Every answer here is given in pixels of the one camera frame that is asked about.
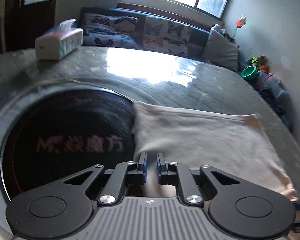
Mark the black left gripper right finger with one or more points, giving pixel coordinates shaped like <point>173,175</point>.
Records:
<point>236,206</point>

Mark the right butterfly print cushion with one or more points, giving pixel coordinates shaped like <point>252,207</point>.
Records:
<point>166,36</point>

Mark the dark wooden door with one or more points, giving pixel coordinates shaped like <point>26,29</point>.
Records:
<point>26,20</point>

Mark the stuffed toy pile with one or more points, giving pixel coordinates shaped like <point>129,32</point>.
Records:
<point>260,62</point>

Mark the butterfly print cushion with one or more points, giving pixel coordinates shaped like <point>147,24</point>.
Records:
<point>109,31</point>
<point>166,36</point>

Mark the white tissue box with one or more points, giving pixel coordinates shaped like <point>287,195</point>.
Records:
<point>59,41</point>

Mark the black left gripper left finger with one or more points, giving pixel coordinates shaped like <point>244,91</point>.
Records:
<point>63,207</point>

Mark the dark blue sofa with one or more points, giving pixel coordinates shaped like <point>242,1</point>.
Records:
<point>196,46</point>

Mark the grey quilted star table cover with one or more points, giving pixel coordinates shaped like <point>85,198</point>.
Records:
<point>155,79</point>

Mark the black round induction cooktop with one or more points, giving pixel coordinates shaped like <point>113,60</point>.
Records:
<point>63,133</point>

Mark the green plastic bowl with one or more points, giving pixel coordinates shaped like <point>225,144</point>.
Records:
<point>249,73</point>

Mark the grey pillow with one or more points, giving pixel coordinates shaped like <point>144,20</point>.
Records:
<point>220,51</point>

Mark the left butterfly print cushion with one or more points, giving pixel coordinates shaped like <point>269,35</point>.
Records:
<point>109,31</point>

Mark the cream fleece garment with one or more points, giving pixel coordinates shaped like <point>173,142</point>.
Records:
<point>236,144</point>

